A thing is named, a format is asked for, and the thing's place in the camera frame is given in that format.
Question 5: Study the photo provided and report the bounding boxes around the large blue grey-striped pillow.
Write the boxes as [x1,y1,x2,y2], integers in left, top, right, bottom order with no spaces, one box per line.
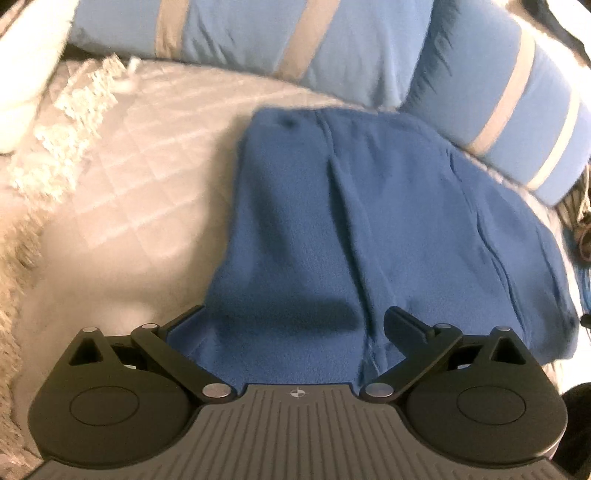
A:
[399,0,591,207]

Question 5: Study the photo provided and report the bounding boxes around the small blue grey-striped pillow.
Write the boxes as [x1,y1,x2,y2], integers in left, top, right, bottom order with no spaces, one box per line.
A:
[67,0,437,112]

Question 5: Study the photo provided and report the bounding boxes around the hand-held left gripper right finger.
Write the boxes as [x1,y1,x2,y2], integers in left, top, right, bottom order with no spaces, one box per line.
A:
[359,306,532,403]

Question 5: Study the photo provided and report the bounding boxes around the grey striped cloth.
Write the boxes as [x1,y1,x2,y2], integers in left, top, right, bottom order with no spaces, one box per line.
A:
[554,164,591,265]

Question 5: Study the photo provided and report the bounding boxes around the blue fleece hooded jacket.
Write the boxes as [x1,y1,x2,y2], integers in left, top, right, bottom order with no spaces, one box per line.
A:
[165,106,581,394]

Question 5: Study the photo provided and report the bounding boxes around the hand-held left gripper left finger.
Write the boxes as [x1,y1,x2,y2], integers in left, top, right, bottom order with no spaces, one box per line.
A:
[68,305,237,403]

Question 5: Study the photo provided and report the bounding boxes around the person's dark clothing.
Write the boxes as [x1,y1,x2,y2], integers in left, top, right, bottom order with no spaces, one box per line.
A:
[556,382,591,480]

